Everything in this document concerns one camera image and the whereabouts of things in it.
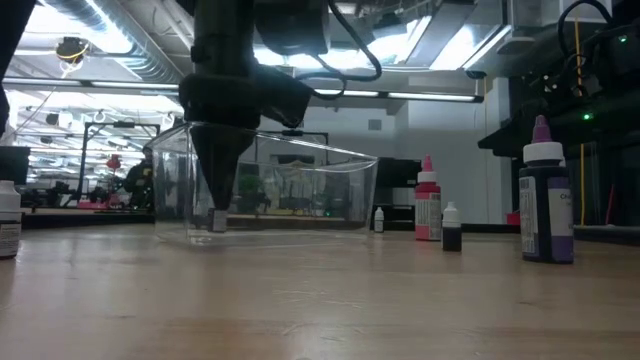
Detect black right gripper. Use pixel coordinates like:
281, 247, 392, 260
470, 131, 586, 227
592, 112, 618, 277
477, 94, 640, 151

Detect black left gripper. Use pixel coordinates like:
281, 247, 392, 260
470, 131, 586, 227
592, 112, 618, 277
178, 52, 314, 211

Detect pink food coloring bottle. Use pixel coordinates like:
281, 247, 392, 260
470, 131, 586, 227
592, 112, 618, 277
414, 154, 443, 242

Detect purple food coloring bottle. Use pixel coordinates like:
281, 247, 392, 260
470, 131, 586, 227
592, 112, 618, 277
518, 114, 575, 265

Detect person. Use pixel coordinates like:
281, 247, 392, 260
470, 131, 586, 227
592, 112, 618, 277
122, 144, 155, 211

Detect long ceiling light bar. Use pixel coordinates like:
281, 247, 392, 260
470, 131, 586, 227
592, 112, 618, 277
2, 78, 180, 93
313, 88, 485, 104

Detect clear plastic bin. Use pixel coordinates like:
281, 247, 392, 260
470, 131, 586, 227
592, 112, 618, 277
146, 121, 380, 247

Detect black computer tower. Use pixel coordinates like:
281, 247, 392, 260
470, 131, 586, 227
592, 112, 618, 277
375, 157, 422, 206

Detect black monitor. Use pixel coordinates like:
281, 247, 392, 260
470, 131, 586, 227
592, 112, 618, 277
0, 146, 31, 186

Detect black background rig frame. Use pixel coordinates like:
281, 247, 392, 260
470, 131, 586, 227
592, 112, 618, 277
79, 121, 161, 209

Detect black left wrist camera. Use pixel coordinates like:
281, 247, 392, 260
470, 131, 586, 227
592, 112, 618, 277
254, 0, 330, 57

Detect silver ventilation duct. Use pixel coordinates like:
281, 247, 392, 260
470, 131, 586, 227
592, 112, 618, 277
39, 0, 182, 84

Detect black aluminium table frame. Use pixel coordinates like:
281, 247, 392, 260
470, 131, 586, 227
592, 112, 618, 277
20, 207, 640, 246

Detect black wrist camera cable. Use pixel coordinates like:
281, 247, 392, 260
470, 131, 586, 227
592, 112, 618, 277
294, 0, 384, 100

